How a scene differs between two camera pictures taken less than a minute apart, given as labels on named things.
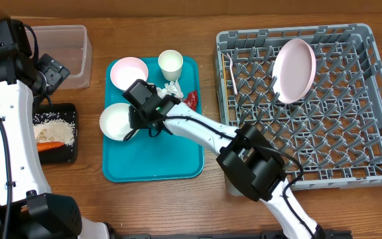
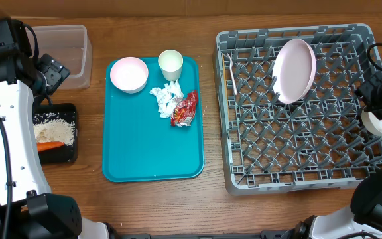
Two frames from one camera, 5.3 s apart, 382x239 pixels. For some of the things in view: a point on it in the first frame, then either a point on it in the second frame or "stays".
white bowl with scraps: (125, 71) stays
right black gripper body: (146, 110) -> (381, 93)
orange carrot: (49, 145) stays
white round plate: (294, 71) stays
